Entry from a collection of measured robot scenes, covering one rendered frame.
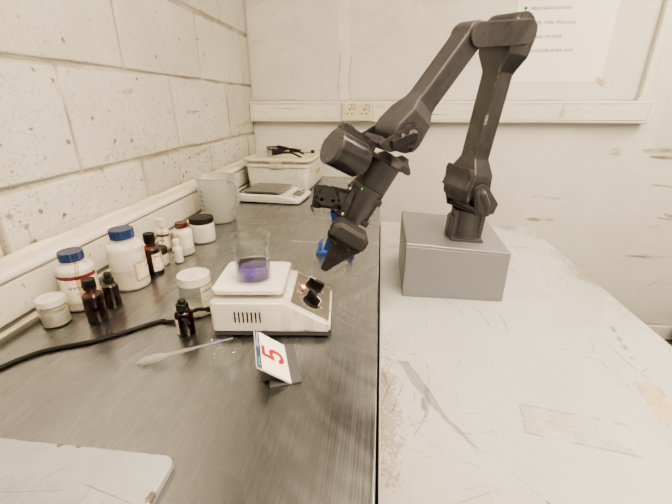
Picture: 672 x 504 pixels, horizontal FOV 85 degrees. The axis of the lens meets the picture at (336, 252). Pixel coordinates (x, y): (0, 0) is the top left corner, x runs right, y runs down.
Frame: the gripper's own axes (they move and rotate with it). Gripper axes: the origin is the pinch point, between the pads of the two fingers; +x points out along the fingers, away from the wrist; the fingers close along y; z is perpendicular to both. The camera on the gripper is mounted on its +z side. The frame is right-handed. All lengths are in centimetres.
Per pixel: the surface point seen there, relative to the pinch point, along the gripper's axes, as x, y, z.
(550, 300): -10.1, -4.8, -44.6
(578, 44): -96, -129, -68
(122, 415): 25.2, 26.3, 16.0
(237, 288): 12.1, 8.1, 11.2
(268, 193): 23, -85, 20
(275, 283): 9.1, 6.1, 6.0
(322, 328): 11.0, 9.1, -4.4
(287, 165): 12, -101, 19
